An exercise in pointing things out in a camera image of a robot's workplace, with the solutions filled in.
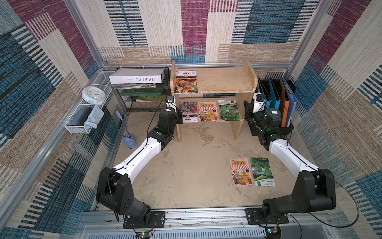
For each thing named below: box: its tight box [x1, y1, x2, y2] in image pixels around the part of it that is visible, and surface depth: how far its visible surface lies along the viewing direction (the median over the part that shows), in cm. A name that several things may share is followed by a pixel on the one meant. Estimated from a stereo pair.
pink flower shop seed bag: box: [229, 157, 254, 188], surface depth 89 cm
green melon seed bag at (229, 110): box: [217, 99, 241, 122], surface depth 92 cm
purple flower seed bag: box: [179, 101, 198, 123], surface depth 93 cm
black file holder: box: [255, 77, 297, 132], surface depth 91 cm
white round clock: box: [81, 85, 106, 106], surface depth 76 cm
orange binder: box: [279, 78, 290, 128], surface depth 87 cm
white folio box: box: [108, 68, 166, 85], surface depth 81 cm
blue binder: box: [281, 76, 298, 128], surface depth 89 cm
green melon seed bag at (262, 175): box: [249, 157, 277, 187], surface depth 89 cm
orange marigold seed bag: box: [174, 70, 198, 94], surface depth 76 cm
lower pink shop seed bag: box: [197, 101, 219, 122], surface depth 91 cm
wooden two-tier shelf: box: [170, 60, 259, 142], surface depth 81 cm
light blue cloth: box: [84, 105, 105, 131], surface depth 70 cm
